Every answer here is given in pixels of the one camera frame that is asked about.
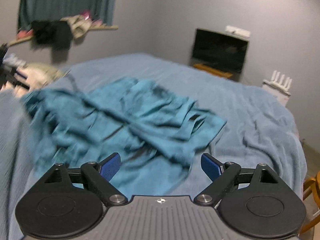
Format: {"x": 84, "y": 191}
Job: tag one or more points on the light blue fleece blanket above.
{"x": 258, "y": 128}

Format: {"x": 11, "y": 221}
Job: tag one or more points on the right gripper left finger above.
{"x": 70, "y": 199}

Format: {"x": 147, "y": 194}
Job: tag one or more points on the teal large garment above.
{"x": 156, "y": 132}

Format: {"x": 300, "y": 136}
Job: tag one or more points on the black television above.
{"x": 219, "y": 51}

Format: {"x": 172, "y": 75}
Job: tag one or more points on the white router with antennas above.
{"x": 278, "y": 86}

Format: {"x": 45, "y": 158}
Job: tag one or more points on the pink items on shelf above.
{"x": 24, "y": 34}

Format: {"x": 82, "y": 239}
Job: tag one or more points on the beige cloth on bed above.
{"x": 38, "y": 76}

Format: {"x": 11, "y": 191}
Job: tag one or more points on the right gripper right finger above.
{"x": 250, "y": 199}

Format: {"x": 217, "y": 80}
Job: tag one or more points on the wooden tv stand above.
{"x": 219, "y": 72}

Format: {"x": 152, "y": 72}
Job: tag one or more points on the beige garment on shelf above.
{"x": 77, "y": 21}

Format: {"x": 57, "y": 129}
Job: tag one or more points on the black garment on shelf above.
{"x": 57, "y": 34}

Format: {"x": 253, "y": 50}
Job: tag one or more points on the teal curtain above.
{"x": 53, "y": 10}

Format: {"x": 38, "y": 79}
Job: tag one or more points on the white box above television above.
{"x": 237, "y": 31}

